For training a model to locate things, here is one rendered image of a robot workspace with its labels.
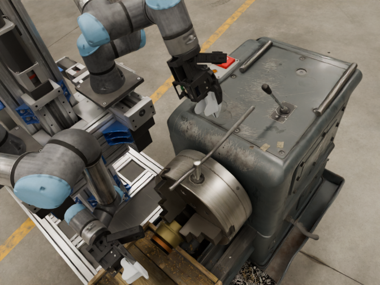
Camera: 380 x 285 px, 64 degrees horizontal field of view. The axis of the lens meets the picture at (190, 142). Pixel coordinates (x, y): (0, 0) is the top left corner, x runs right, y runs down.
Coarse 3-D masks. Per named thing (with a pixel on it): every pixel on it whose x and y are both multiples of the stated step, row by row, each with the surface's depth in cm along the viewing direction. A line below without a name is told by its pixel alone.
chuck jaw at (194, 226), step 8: (192, 216) 94; (200, 216) 93; (184, 224) 92; (192, 224) 92; (200, 224) 91; (208, 224) 90; (184, 232) 91; (192, 232) 90; (200, 232) 89; (208, 232) 89; (216, 232) 88; (224, 232) 89; (232, 232) 91; (200, 240) 91; (208, 240) 91; (216, 240) 88
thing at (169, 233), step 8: (160, 224) 94; (168, 224) 93; (176, 224) 92; (160, 232) 91; (168, 232) 90; (176, 232) 92; (152, 240) 90; (160, 240) 90; (168, 240) 89; (176, 240) 91; (160, 248) 89; (168, 248) 90
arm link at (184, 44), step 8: (192, 32) 68; (168, 40) 67; (176, 40) 67; (184, 40) 67; (192, 40) 68; (168, 48) 69; (176, 48) 68; (184, 48) 68; (192, 48) 68; (176, 56) 70
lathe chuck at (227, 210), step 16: (176, 160) 95; (192, 160) 92; (160, 176) 95; (176, 176) 88; (208, 176) 87; (192, 192) 85; (208, 192) 85; (224, 192) 86; (208, 208) 84; (224, 208) 86; (240, 208) 89; (224, 224) 86; (240, 224) 92; (224, 240) 94
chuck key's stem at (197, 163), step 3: (195, 159) 80; (198, 159) 80; (195, 162) 80; (198, 162) 80; (195, 165) 80; (198, 165) 80; (198, 168) 81; (195, 171) 82; (198, 171) 82; (195, 174) 84; (198, 174) 84; (195, 177) 86; (198, 177) 86
